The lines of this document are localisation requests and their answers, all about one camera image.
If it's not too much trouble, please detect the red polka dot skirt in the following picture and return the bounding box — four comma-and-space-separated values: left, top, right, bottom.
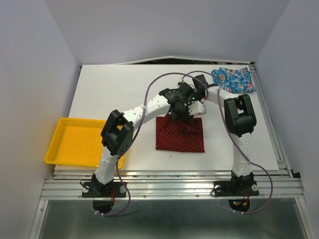
156, 114, 205, 153

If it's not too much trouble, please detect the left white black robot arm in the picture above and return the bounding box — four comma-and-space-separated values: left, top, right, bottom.
90, 82, 196, 196

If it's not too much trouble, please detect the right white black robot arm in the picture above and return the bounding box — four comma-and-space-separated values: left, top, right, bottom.
193, 75, 259, 197

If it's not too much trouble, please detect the blue floral folded skirt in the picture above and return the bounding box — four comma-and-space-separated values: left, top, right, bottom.
211, 67, 256, 94

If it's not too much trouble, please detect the yellow plastic tray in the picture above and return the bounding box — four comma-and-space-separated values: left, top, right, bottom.
44, 117, 125, 170

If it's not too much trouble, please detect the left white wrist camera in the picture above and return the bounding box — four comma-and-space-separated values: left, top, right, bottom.
188, 101, 206, 116

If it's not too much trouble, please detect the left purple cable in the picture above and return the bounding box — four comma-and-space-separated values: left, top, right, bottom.
93, 72, 197, 217

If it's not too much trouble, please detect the purple cable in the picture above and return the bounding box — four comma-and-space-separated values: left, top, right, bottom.
93, 72, 197, 217
179, 71, 274, 215

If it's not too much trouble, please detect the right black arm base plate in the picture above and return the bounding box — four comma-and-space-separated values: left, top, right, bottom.
211, 180, 260, 197

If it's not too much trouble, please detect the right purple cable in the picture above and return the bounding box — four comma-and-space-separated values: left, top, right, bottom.
179, 71, 274, 215

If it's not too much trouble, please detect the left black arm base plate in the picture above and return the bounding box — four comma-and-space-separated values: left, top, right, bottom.
81, 181, 127, 198

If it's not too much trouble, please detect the aluminium frame rail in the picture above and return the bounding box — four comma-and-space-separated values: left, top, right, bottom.
40, 170, 305, 200

